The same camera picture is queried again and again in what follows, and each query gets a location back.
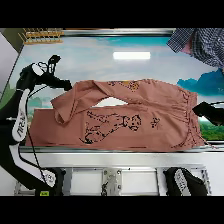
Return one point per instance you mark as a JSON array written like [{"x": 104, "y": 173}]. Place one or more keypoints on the red-brown printed pants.
[{"x": 150, "y": 110}]

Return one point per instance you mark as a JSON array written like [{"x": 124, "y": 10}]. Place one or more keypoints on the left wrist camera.
[{"x": 53, "y": 61}]

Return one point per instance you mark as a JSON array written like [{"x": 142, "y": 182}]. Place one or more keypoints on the checked shirt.
[{"x": 206, "y": 43}]

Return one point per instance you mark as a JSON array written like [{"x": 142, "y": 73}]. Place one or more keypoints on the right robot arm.
[{"x": 211, "y": 113}]

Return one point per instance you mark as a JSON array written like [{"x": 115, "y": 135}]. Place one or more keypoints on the brown clothes hanger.
[{"x": 43, "y": 36}]

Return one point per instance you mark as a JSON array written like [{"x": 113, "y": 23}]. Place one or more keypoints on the silver frame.
[{"x": 111, "y": 181}]

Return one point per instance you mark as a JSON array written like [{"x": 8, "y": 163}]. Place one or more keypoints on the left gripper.
[{"x": 60, "y": 83}]

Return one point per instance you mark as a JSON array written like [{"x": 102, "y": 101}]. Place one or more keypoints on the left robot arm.
[{"x": 20, "y": 123}]

